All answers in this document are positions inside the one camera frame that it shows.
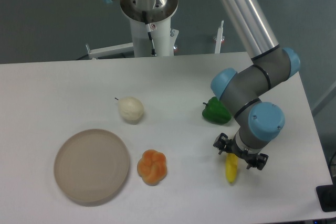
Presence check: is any green bell pepper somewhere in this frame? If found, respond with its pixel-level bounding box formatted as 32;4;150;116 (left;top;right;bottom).
202;97;232;125

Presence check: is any black pedestal cable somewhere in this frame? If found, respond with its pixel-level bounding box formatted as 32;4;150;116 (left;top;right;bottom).
141;10;158;57

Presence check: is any yellow banana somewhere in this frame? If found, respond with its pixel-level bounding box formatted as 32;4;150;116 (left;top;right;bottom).
225;153;238;183

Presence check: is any white pear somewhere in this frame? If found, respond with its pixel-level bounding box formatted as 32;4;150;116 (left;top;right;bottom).
114;97;144;124

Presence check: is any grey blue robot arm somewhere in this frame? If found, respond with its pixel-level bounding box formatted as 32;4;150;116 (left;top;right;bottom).
104;0;300;170

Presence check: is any beige round plate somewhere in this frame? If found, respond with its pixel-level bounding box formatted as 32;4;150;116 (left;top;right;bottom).
54;129;130;207

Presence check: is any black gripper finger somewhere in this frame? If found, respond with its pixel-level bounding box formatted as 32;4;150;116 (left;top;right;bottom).
213;133;230;155
246;153;269;170

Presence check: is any white left frame bracket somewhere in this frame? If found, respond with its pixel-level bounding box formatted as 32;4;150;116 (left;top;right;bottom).
86;42;133;59

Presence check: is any orange knotted bread roll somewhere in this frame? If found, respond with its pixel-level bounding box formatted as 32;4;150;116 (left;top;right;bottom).
137;150;167;186

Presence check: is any white right frame post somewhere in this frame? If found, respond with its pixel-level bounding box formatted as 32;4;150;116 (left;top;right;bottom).
214;20;225;54

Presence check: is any black device at edge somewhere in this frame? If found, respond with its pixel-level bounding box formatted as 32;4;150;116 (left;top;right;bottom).
316;185;335;212

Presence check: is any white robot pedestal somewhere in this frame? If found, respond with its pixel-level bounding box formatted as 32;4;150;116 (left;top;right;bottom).
120;0;179;57

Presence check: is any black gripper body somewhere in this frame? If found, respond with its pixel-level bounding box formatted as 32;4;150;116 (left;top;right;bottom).
228;136;259;160

